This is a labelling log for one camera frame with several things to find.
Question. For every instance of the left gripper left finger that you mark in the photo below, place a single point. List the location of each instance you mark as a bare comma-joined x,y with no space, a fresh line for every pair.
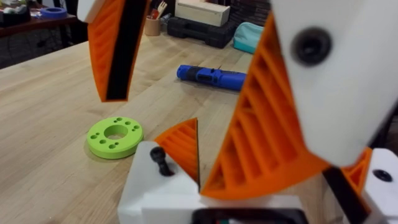
146,186

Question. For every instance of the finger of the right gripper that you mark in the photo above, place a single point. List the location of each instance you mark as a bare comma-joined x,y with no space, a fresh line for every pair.
105,56
342,102

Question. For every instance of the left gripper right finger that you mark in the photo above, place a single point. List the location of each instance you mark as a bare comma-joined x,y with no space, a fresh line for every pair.
382,199

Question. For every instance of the black screw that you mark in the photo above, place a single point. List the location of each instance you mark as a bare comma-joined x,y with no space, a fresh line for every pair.
160,158

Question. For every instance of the blue electric screwdriver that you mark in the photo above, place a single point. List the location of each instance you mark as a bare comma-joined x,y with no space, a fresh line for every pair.
214,77

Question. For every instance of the beige cup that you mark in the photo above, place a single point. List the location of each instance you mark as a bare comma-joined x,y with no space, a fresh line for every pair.
152,28

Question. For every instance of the green disc with holes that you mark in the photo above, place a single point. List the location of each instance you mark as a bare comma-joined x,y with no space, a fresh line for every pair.
99,146

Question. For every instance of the blue tape roll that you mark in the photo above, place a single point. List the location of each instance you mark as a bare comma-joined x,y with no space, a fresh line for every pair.
53,13

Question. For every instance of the wooden fork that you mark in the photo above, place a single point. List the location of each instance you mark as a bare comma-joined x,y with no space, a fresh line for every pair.
161,9

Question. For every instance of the dark side table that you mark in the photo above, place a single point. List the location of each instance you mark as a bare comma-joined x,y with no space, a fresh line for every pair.
37,23

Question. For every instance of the black tool case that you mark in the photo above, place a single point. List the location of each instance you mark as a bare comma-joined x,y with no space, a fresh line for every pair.
202,32

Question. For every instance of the black box of clutter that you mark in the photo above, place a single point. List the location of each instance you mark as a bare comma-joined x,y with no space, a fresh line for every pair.
14,15

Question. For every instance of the cream cardboard box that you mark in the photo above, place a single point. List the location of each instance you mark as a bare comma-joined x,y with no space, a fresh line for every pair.
202,12

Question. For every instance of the teal zip bag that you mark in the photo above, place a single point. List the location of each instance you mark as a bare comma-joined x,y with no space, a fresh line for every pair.
247,39

